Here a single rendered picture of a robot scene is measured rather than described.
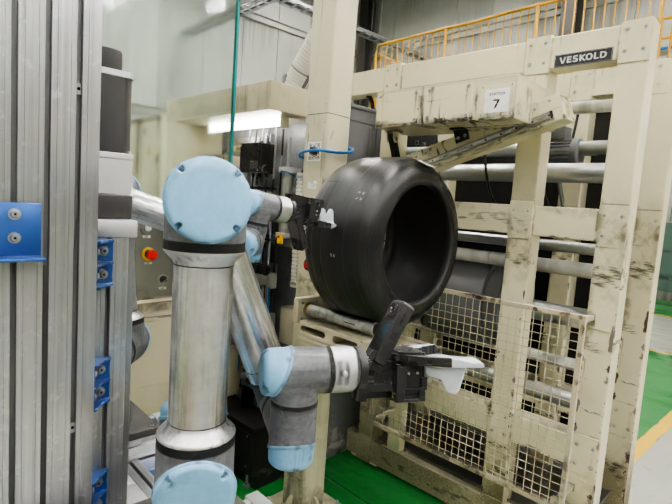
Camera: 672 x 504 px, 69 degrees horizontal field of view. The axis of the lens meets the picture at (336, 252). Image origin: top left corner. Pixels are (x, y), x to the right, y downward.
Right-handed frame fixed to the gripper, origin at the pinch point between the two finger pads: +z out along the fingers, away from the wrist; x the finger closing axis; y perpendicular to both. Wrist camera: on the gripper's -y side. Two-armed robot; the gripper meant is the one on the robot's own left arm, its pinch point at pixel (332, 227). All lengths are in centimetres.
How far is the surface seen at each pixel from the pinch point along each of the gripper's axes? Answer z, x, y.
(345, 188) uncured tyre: 4.8, 1.4, 13.4
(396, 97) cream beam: 42, 17, 57
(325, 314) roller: 18.7, 14.7, -30.9
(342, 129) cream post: 26, 28, 40
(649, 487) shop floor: 188, -66, -101
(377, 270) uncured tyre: 10.2, -12.7, -11.2
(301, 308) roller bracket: 16.8, 25.8, -31.0
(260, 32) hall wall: 573, 904, 479
